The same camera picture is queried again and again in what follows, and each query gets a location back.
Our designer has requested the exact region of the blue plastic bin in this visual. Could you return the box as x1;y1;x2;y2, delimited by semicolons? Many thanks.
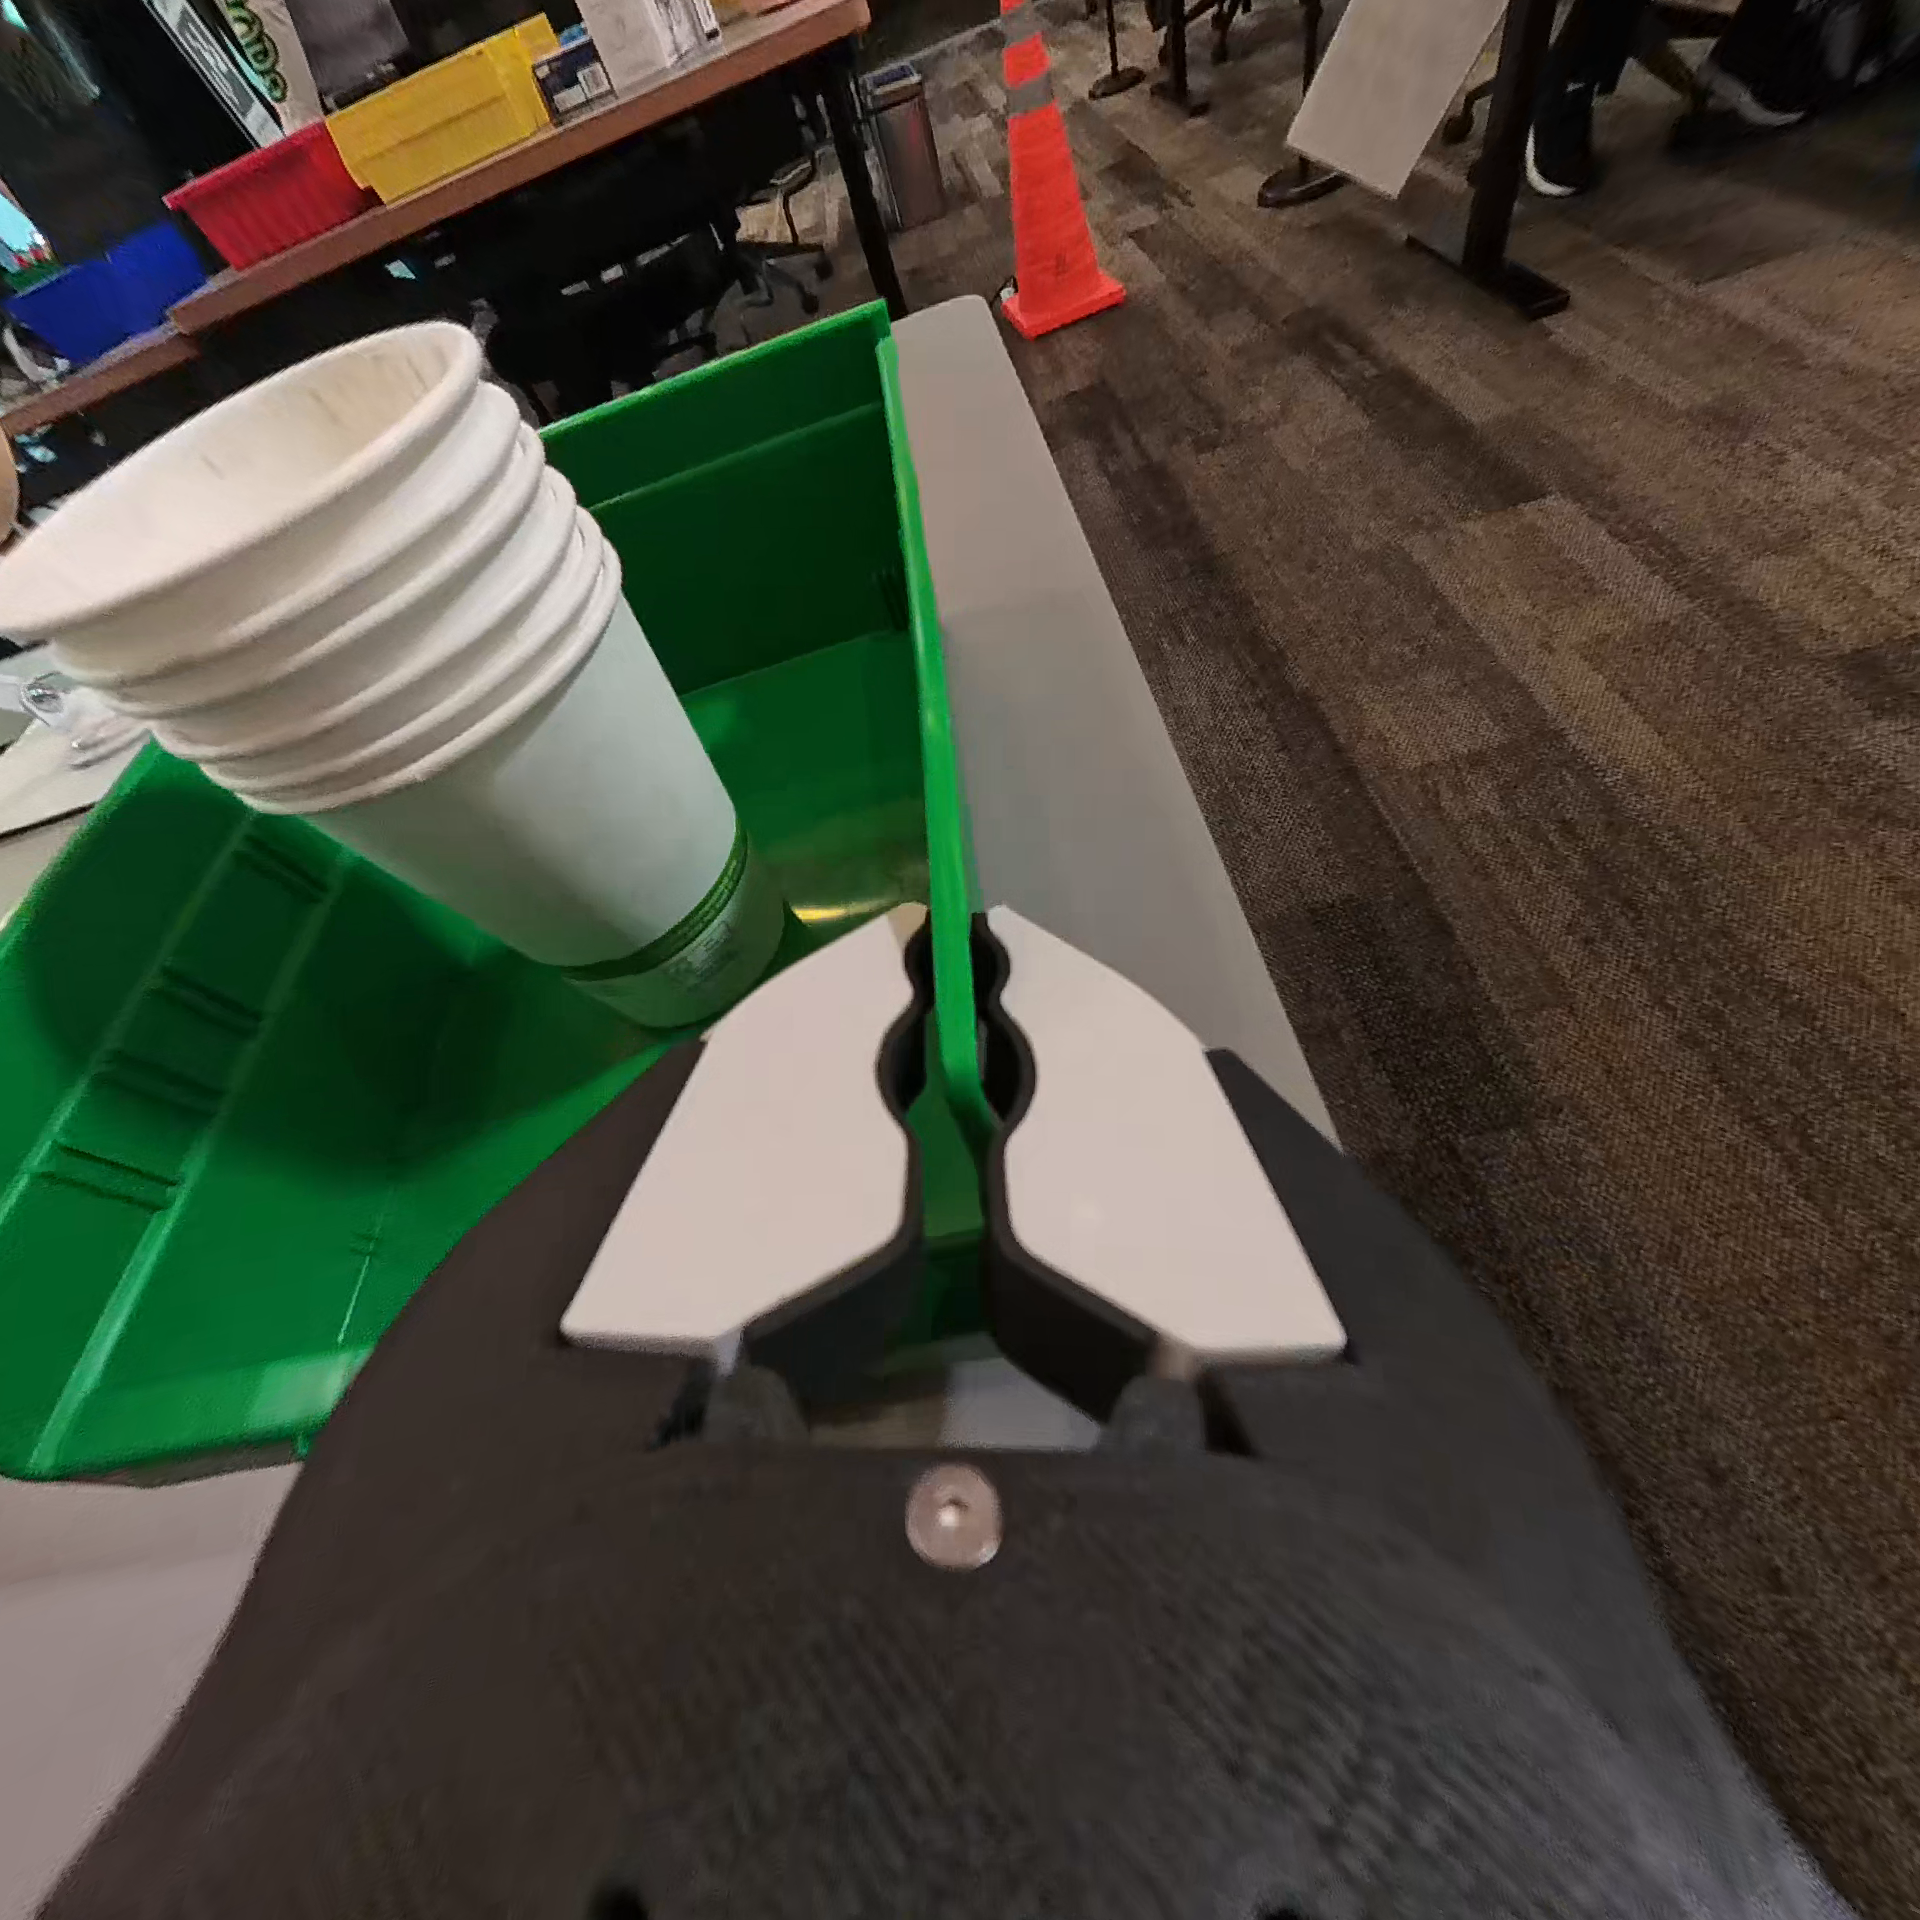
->
4;222;209;366

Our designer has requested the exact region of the small dark blue box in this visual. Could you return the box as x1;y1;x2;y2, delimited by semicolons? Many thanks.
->
533;33;620;126

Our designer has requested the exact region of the wooden work table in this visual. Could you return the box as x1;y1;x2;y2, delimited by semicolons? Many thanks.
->
1411;0;1576;321

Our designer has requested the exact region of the grey desk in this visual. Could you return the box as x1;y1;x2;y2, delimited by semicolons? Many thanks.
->
0;296;1340;1920

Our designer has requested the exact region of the grey leaning board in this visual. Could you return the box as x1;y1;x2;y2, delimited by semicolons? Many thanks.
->
1258;0;1508;208

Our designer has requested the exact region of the black office chair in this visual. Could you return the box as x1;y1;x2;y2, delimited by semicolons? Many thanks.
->
496;152;835;424

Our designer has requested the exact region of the orange traffic cone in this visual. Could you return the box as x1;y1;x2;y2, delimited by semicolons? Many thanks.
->
996;0;1126;338

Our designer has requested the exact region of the silver trash can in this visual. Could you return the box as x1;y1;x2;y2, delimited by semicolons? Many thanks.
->
862;65;952;230

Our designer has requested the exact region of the green plastic bin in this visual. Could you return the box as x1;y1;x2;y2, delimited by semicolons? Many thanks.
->
0;299;1003;1478

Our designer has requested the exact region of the red plastic bin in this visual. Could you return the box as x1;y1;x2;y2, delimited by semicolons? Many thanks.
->
165;120;378;273

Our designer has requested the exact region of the white cardboard box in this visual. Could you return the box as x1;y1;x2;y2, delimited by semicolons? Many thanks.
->
577;0;723;92

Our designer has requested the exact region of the wooden background table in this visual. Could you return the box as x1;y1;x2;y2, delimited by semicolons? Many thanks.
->
165;0;910;325

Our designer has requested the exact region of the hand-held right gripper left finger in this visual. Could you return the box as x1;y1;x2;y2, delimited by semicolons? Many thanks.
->
560;904;932;1414

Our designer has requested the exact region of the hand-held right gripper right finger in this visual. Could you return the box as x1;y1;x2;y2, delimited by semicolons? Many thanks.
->
977;904;1350;1425

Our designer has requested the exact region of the yellow plastic bin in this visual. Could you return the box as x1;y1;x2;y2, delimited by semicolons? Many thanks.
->
324;16;557;204

